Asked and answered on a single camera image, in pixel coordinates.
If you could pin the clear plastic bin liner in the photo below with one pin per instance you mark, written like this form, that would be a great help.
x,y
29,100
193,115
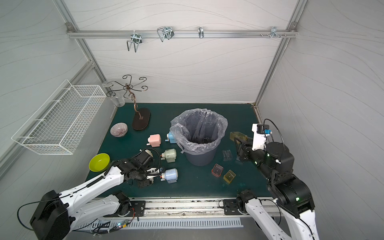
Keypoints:
x,y
198,131

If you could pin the green mat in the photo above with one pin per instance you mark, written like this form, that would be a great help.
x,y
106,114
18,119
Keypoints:
x,y
193,181

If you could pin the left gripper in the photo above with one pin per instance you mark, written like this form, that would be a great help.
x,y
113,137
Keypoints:
x,y
144,176

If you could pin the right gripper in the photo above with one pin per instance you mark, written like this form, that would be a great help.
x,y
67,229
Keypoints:
x,y
245,148

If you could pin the pink patterned bowl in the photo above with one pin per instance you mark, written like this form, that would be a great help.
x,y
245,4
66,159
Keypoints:
x,y
119,130

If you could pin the green pencil sharpener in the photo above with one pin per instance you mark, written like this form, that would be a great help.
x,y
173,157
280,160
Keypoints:
x,y
169,155

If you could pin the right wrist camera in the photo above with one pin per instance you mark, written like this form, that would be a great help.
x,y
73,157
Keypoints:
x,y
261,132

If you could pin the yellow tinted sharpener tray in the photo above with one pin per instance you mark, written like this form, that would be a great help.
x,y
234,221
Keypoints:
x,y
229,177

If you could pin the bronze mug tree stand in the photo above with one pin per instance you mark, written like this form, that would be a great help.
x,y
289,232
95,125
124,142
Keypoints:
x,y
142,115

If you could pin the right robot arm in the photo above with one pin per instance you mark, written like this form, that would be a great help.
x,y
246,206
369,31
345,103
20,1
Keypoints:
x,y
290,194

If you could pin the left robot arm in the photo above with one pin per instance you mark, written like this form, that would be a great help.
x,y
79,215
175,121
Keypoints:
x,y
58,214

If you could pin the white wire basket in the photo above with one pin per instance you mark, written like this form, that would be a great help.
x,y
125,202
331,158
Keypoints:
x,y
58,126

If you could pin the metal hook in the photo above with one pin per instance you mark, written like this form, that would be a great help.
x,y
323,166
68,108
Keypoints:
x,y
274,33
165,33
134,42
201,32

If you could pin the light blue pencil sharpener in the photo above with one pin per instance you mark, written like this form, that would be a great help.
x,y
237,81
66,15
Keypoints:
x,y
170,176

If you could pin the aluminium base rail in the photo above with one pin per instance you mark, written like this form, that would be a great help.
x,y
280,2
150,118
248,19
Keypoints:
x,y
180,207

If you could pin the aluminium top rail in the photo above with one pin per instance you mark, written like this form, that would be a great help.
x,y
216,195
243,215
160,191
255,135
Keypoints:
x,y
73,33

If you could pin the lime green bowl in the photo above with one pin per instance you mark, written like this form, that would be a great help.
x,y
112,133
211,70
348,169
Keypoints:
x,y
99,163

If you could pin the clear sharpener tray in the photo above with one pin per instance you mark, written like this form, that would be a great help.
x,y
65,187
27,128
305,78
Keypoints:
x,y
227,155

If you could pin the clear glass cup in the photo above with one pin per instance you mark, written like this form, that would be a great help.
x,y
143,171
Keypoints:
x,y
115,97

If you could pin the pink tinted sharpener tray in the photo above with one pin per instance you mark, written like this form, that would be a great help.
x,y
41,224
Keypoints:
x,y
217,170

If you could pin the pink pencil sharpener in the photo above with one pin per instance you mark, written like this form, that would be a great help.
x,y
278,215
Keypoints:
x,y
154,140

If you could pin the grey trash bin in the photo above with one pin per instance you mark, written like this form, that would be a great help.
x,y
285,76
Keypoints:
x,y
201,160

